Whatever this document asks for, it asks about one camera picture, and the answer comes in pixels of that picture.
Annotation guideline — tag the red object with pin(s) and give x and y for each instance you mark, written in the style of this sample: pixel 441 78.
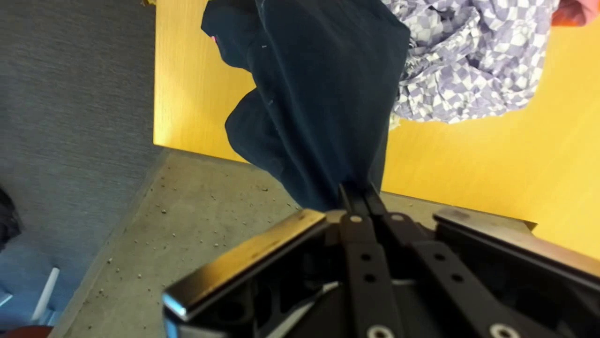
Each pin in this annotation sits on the red object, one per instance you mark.
pixel 21 334

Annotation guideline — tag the purple white checkered shirt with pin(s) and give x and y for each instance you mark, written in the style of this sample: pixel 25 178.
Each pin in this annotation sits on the purple white checkered shirt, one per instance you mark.
pixel 462 63

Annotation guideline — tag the dark blue shirt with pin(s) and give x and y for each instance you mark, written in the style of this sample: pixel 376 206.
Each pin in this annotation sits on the dark blue shirt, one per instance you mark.
pixel 312 95

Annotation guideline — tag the grey speckled platform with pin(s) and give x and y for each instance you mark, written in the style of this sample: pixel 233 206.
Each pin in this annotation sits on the grey speckled platform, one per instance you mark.
pixel 188 219

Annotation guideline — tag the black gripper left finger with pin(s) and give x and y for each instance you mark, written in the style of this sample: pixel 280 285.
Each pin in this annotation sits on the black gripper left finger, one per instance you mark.
pixel 368 275

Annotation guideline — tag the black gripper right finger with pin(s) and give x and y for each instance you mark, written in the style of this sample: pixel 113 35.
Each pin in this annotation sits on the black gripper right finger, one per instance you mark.
pixel 451 275

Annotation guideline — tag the white stick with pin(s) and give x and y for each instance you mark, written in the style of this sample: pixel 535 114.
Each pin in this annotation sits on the white stick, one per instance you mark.
pixel 46 298

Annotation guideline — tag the pink shirt with orange print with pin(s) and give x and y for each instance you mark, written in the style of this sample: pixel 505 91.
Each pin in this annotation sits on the pink shirt with orange print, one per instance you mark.
pixel 573 13

